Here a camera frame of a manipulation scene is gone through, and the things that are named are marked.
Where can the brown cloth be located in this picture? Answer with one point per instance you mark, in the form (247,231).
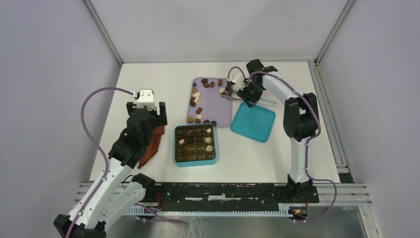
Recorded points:
(152,149)

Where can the teal box lid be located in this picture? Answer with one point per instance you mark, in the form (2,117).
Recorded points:
(254,123)

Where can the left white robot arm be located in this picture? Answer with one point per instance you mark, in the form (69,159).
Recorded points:
(98,210)

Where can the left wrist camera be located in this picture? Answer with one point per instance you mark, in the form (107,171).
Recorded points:
(146,100)

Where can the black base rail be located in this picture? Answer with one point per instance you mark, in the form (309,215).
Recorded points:
(225,197)

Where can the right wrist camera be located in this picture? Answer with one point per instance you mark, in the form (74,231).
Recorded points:
(237,80)

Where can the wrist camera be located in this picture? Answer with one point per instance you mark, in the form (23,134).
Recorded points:
(237,80)
(146,100)

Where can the teal chocolate box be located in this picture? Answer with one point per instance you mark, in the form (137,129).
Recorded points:
(192,153)

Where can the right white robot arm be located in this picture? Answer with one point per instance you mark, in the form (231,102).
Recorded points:
(300,118)

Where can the purple chocolate tray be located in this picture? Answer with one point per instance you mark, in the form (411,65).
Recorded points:
(211,105)

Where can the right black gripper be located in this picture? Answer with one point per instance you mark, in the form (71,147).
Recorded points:
(250,100)

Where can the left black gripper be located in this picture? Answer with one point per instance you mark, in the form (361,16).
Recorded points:
(160,119)

